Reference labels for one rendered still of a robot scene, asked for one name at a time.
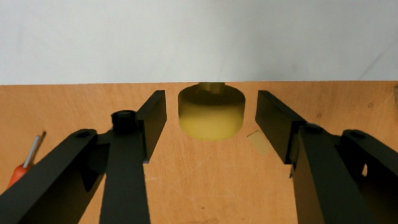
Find orange-handled screwdriver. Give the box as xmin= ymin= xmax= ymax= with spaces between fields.
xmin=7 ymin=135 xmax=40 ymax=188

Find beige wooden door panel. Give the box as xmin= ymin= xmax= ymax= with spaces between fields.
xmin=0 ymin=0 xmax=398 ymax=85

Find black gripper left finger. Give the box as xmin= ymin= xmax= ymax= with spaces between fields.
xmin=0 ymin=90 xmax=167 ymax=224

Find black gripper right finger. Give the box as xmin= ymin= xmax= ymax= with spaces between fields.
xmin=255 ymin=90 xmax=398 ymax=224

